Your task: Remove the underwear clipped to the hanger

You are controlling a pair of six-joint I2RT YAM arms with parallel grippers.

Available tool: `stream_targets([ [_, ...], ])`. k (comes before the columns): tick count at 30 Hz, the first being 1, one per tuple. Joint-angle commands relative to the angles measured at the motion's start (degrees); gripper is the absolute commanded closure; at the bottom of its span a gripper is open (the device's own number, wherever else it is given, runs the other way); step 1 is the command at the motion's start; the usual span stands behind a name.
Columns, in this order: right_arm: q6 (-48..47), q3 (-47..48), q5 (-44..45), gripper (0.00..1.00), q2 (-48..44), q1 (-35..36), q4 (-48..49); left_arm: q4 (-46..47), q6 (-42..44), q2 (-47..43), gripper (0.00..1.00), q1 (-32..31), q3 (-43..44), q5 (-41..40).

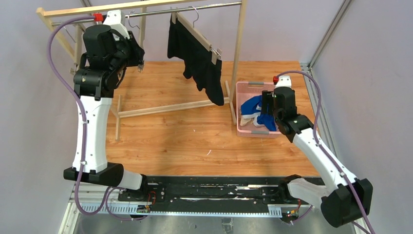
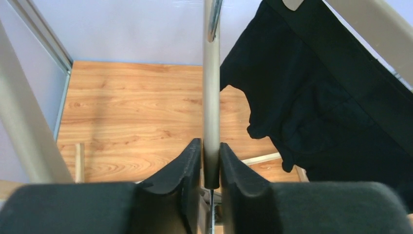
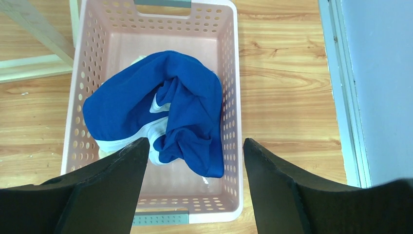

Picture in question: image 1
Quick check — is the blue underwear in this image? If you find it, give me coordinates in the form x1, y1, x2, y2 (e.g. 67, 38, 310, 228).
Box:
240, 95, 277, 132

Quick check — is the cream cotton underwear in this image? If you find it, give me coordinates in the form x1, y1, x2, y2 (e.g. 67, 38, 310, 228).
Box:
240, 117, 259, 126

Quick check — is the black underwear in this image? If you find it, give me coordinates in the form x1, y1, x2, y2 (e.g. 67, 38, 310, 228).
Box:
167, 20, 225, 106

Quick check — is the wooden hanger with black underwear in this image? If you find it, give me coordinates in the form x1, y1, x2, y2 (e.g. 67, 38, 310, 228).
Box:
171, 6, 222, 65

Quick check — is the wooden hanger with blue underwear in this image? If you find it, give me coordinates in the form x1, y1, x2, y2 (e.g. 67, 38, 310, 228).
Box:
126, 7, 147, 72

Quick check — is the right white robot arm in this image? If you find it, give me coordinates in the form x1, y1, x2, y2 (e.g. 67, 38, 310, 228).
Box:
262, 87, 373, 228

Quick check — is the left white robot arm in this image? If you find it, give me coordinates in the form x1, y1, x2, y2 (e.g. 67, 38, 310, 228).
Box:
63, 24, 147, 191

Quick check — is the empty wooden clip hanger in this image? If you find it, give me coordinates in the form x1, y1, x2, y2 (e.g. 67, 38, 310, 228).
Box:
63, 23, 86, 75

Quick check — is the pink plastic basket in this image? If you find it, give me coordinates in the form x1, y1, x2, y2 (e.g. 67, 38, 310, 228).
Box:
236, 81, 281, 138

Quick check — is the wooden clothes rack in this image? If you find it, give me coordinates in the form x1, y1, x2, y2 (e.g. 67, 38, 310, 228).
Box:
36, 0, 247, 140

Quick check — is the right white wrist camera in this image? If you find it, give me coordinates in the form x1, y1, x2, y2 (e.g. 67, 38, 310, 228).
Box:
273, 75, 292, 89

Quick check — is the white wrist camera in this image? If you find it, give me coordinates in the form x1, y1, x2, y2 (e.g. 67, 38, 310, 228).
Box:
103, 10, 130, 39
273, 75, 292, 89

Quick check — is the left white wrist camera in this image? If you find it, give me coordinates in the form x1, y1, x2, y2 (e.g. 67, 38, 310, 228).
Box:
103, 10, 130, 39

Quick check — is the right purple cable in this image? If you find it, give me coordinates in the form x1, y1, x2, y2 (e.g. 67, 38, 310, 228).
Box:
273, 70, 376, 234

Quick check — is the purple cable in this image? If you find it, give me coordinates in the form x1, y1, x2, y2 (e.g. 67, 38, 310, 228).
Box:
273, 70, 376, 234
47, 13, 148, 222

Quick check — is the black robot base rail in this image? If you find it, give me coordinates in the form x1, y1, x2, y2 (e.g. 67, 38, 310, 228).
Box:
101, 176, 309, 218

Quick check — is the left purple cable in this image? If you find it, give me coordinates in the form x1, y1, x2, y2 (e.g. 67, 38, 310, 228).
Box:
47, 13, 148, 222

